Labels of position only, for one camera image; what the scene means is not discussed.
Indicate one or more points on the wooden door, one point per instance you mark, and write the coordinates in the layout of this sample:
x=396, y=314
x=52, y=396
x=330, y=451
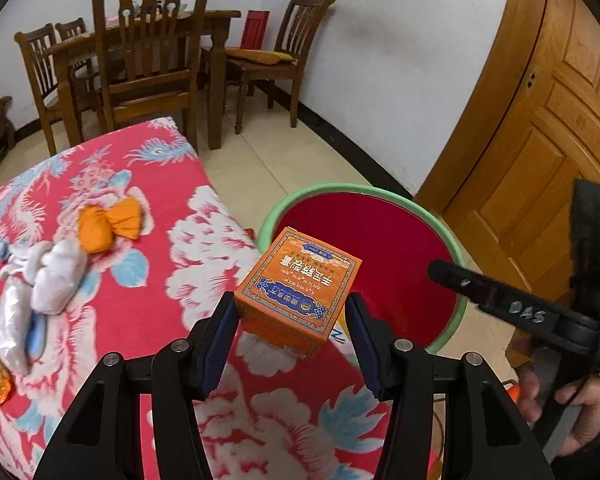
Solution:
x=540, y=110

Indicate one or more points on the person's right hand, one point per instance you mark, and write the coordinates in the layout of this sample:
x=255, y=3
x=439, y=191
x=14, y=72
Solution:
x=597, y=410

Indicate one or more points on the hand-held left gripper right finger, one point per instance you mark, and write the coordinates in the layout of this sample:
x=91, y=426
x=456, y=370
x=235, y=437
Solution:
x=367, y=360

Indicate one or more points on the orange cloth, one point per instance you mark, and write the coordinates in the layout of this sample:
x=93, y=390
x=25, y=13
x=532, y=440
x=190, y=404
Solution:
x=100, y=230

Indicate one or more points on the red paper bag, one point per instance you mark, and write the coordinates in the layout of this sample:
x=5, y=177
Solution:
x=255, y=30

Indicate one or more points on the orange cardboard box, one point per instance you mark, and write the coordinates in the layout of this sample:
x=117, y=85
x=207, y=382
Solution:
x=290, y=285

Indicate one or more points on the wooden chair with cushion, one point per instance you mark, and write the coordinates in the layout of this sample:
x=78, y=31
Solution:
x=300, y=35

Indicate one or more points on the red basin with green rim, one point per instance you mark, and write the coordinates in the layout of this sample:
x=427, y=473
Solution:
x=390, y=240

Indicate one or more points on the red floral tablecloth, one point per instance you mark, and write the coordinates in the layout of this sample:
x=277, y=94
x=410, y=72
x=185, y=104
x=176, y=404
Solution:
x=180, y=270

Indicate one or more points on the blue plastic disc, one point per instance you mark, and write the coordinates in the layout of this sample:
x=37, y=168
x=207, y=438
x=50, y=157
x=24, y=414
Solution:
x=36, y=340

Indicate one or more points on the clear plastic bag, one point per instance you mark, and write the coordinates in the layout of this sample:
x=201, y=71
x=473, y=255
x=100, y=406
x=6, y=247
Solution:
x=12, y=330

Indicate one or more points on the tall wooden dining chair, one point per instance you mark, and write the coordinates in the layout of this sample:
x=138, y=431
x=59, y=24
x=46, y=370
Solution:
x=150, y=80

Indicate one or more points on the wooden dining table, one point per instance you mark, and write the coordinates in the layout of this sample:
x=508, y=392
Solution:
x=215, y=22

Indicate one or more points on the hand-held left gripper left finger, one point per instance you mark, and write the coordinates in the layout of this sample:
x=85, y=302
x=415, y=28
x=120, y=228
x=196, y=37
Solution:
x=214, y=370

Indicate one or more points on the white plastic bag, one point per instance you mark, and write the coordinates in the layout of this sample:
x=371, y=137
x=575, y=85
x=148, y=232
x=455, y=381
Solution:
x=55, y=280

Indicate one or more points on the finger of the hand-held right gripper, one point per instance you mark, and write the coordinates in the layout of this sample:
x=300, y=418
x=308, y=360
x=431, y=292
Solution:
x=460, y=282

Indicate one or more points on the orange plastic object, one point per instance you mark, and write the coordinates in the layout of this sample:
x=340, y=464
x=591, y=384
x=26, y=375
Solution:
x=512, y=391

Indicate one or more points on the yellow-brown seat cushion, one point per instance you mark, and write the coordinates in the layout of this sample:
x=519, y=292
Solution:
x=260, y=57

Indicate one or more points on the white medicine box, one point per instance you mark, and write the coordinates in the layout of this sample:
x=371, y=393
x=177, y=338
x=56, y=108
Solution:
x=337, y=335

